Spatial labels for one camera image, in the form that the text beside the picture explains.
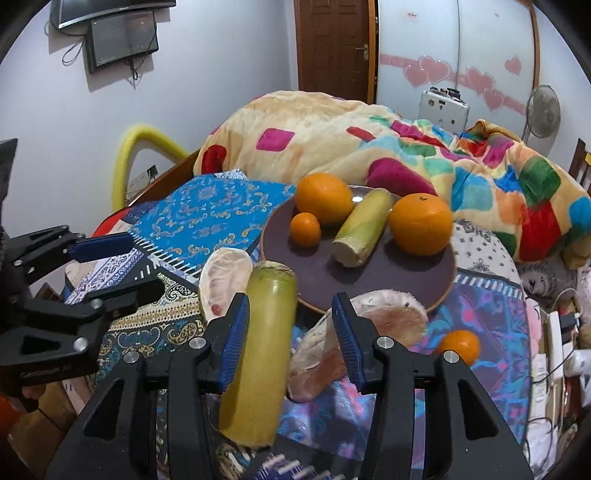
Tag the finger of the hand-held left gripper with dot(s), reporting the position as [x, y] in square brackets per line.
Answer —
[115, 300]
[99, 247]

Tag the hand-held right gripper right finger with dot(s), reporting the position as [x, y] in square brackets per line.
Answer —
[346, 341]

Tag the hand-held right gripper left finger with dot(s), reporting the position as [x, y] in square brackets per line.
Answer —
[233, 341]

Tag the long sugarcane piece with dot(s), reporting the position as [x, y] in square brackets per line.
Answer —
[261, 350]

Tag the purple round plate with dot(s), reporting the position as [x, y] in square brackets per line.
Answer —
[388, 277]

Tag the peeled pomelo segment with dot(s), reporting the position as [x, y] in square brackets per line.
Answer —
[224, 281]
[388, 318]

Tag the blue patterned cloth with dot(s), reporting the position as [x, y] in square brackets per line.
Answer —
[207, 217]

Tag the short sugarcane piece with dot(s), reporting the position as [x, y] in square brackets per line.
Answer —
[362, 228]

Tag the small orange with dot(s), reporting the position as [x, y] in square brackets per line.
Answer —
[304, 229]
[461, 346]

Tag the yellow foam tube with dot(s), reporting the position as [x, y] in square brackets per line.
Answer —
[138, 138]

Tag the cardboard box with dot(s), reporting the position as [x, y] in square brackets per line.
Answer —
[46, 420]

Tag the large orange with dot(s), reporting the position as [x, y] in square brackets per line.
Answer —
[323, 198]
[420, 224]

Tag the purple patterned cloth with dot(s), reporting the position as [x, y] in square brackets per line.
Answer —
[489, 314]

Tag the white patterned bedsheet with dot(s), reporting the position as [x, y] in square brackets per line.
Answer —
[480, 249]

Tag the colourful patchwork blanket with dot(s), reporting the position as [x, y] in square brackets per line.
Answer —
[369, 138]

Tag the white power strip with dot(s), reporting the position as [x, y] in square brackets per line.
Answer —
[565, 344]

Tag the white appliance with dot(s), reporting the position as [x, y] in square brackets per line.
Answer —
[443, 108]

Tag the brown wooden door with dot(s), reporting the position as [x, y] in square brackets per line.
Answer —
[334, 46]

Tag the wooden chair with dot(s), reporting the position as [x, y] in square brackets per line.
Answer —
[582, 164]

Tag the standing fan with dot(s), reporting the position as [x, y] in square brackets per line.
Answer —
[544, 110]

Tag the white wardrobe with heart stickers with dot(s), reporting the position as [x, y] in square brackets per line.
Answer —
[461, 41]

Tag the wall socket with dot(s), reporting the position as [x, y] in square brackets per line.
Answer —
[144, 177]

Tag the wooden bed frame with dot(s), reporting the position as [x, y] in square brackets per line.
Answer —
[161, 180]

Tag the black wall monitor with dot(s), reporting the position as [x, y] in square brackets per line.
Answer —
[123, 42]

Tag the wall television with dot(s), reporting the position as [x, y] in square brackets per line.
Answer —
[111, 9]

